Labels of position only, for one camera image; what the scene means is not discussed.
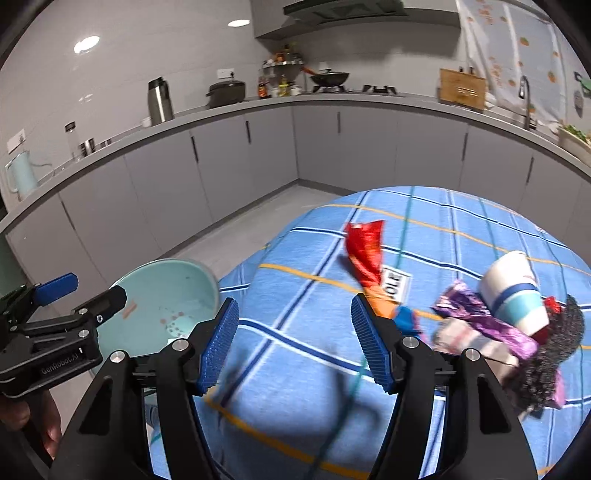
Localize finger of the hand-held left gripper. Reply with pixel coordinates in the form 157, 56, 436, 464
0, 273, 78, 324
18, 285, 128, 340

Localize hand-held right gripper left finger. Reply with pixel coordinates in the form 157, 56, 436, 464
47, 298, 241, 480

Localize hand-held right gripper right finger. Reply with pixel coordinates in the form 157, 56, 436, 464
351, 293, 539, 480

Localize teal plastic basin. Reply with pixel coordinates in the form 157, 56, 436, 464
95, 259, 221, 365

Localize red orange snack wrapper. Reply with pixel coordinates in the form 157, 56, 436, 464
344, 220, 422, 334

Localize plaid wrapper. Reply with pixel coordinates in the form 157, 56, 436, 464
431, 318, 520, 370

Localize purple snack wrapper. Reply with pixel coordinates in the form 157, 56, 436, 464
433, 279, 568, 411

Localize white blue paper cup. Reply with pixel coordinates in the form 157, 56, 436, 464
478, 250, 550, 337

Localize person's left hand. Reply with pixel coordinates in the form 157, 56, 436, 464
0, 392, 64, 462

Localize blue plaid tablecloth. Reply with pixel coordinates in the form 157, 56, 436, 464
148, 186, 591, 480

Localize teal electric kettle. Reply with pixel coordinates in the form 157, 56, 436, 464
4, 150, 40, 195

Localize black foam mesh net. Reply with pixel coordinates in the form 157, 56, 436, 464
505, 295, 586, 414

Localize grey base cabinets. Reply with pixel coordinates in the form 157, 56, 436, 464
0, 95, 591, 333

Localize steel thermos jug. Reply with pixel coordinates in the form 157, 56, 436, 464
147, 77, 175, 125

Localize black rice cooker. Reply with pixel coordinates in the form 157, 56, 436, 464
205, 80, 247, 109

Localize gas stove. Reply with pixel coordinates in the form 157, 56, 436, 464
311, 83, 407, 97

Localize black wok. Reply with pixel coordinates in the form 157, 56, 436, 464
302, 67, 350, 88

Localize wooden knife block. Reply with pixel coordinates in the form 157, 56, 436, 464
438, 68, 488, 110

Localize cream plastic basin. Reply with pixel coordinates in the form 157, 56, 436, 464
556, 124, 591, 155

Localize black kitchen faucet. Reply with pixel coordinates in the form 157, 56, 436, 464
519, 76, 539, 130

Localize steel spice rack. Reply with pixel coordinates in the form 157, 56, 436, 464
262, 44, 305, 77

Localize grey upper cabinets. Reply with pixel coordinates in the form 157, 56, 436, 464
252, 0, 462, 40

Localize white orange print curtain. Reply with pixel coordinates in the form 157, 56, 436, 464
457, 0, 578, 121

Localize black range hood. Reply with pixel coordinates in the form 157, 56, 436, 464
283, 0, 404, 19

